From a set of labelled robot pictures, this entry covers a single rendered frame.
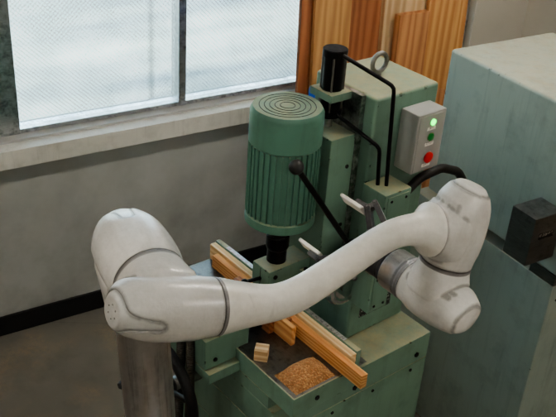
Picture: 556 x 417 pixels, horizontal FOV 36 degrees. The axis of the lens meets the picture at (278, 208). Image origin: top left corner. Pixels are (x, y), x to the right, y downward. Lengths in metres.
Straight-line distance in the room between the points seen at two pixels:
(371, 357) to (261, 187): 0.62
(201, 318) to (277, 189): 0.69
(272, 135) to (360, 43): 1.82
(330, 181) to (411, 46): 1.75
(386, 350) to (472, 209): 0.90
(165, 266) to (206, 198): 2.38
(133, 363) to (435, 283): 0.58
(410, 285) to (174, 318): 0.51
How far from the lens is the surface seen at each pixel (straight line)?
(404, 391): 2.59
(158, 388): 1.70
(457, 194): 1.60
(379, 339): 2.45
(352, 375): 2.13
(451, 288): 1.66
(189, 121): 3.51
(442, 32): 3.98
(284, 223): 2.07
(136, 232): 1.50
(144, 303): 1.37
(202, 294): 1.41
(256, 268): 2.23
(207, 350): 2.15
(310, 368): 2.13
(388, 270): 1.73
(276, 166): 2.00
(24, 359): 3.63
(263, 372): 2.15
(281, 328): 2.24
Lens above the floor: 2.31
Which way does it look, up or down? 30 degrees down
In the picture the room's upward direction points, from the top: 4 degrees clockwise
